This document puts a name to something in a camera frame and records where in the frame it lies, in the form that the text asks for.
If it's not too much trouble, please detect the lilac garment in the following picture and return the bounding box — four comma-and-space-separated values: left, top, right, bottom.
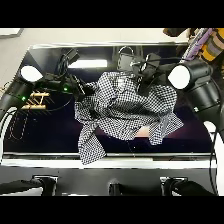
182, 27, 215, 63

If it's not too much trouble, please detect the silver frame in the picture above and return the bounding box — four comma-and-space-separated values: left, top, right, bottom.
0, 152, 224, 197

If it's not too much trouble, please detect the checked shirt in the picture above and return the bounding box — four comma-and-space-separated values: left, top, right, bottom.
73, 70, 185, 166

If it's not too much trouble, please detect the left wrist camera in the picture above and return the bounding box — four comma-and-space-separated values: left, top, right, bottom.
59, 47, 81, 73

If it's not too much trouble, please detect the black cable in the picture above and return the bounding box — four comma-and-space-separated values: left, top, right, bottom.
208, 127, 224, 196

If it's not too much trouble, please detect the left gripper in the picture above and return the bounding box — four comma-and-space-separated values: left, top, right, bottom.
68, 74, 96, 99

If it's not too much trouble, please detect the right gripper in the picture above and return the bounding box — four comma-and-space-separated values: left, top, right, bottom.
132, 57, 158, 90

